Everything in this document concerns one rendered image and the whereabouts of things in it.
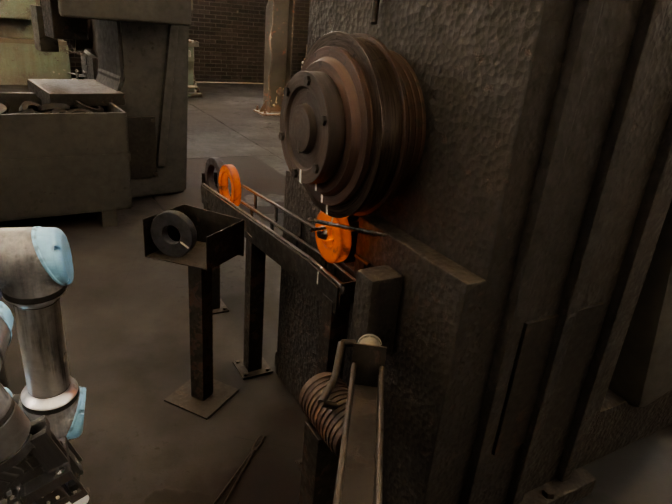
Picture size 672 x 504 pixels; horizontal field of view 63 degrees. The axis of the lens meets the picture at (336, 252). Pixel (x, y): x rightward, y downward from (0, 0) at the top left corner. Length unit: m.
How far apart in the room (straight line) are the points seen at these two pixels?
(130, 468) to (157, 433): 0.17
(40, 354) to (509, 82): 1.10
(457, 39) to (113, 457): 1.63
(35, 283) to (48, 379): 0.25
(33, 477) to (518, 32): 1.09
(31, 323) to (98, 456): 0.89
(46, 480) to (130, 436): 1.28
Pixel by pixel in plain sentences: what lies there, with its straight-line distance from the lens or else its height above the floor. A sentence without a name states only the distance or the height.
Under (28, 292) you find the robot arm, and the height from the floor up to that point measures 0.85.
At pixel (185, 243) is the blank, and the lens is 1.88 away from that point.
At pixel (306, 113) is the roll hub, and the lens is 1.38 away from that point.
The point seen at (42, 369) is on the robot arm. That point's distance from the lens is 1.33.
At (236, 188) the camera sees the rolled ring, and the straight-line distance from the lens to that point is 2.28.
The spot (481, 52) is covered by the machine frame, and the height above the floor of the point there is 1.34.
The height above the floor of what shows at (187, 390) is 0.01.
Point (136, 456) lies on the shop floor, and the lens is 2.03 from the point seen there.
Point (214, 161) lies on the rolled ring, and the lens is 2.50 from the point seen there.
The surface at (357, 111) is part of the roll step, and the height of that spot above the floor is 1.19.
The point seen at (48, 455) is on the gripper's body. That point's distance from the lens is 0.83.
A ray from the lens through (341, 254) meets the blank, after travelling 1.50.
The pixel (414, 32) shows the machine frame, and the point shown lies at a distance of 1.43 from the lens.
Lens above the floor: 1.37
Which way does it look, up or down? 23 degrees down
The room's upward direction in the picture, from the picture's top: 5 degrees clockwise
